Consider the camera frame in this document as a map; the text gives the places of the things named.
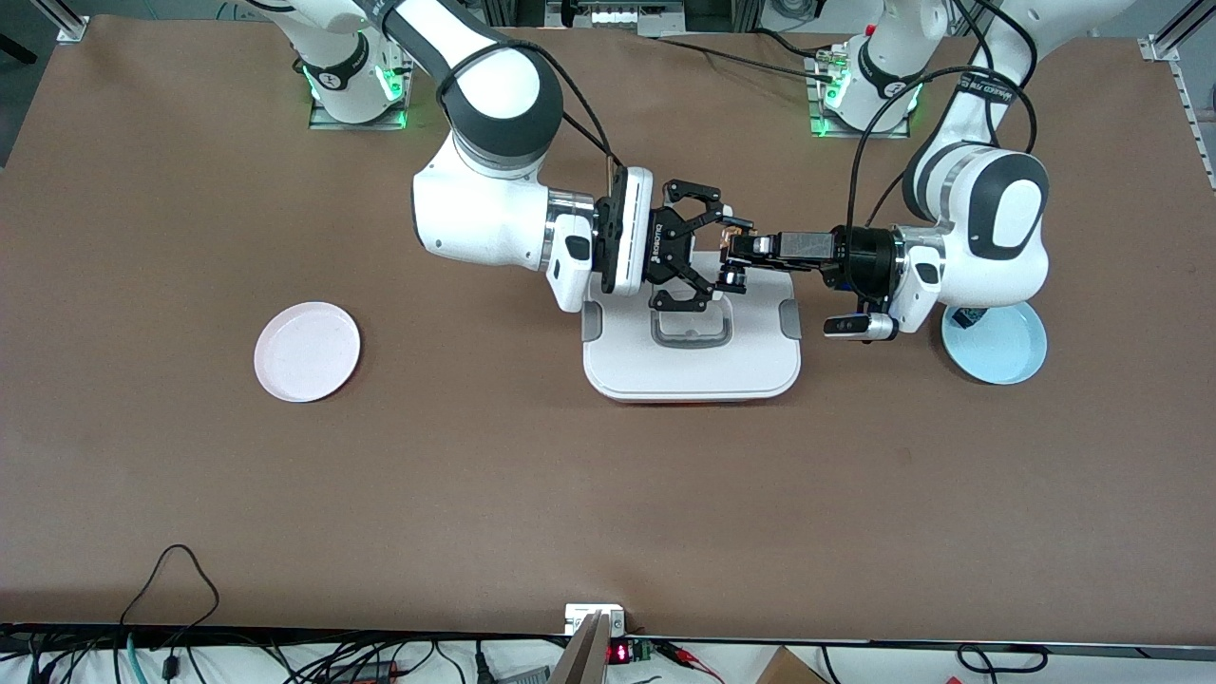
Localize aluminium frame with white strip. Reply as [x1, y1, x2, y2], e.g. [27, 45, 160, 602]
[545, 0, 687, 37]

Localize black power adapter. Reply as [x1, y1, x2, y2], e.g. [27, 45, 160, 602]
[327, 659, 402, 684]

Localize light blue round plate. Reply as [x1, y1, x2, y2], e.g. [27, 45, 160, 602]
[940, 301, 1048, 386]

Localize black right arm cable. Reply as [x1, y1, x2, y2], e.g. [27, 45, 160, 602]
[532, 52, 625, 174]

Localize red clip leads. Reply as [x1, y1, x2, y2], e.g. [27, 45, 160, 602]
[663, 642, 727, 683]

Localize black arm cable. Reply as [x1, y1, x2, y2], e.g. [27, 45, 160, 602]
[847, 0, 1038, 235]
[532, 52, 625, 174]

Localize grey aluminium bar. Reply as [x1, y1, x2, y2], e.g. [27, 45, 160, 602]
[549, 612, 615, 684]

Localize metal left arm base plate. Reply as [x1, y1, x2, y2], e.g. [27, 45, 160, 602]
[807, 52, 914, 140]

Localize aluminium corner profile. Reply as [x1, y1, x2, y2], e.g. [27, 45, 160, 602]
[32, 0, 92, 45]

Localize black cable across table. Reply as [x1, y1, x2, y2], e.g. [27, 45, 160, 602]
[654, 28, 843, 83]

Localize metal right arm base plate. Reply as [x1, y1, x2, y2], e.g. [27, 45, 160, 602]
[308, 42, 419, 132]

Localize brown cardboard piece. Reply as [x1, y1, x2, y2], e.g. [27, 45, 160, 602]
[754, 646, 829, 684]

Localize orange push button switch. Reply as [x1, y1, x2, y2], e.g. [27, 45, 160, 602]
[718, 222, 754, 288]

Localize black looped thin cable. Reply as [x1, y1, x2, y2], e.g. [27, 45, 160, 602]
[118, 543, 222, 666]

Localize pink round plate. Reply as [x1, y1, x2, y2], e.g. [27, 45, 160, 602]
[254, 302, 363, 404]

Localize black coiled cable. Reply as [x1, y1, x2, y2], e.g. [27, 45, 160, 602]
[957, 643, 1052, 676]

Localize white bracket block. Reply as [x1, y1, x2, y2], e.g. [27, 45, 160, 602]
[564, 603, 628, 637]

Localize aluminium side rail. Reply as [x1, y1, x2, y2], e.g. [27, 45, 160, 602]
[1138, 0, 1216, 193]

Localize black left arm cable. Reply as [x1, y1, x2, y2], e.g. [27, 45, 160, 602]
[847, 0, 1038, 235]

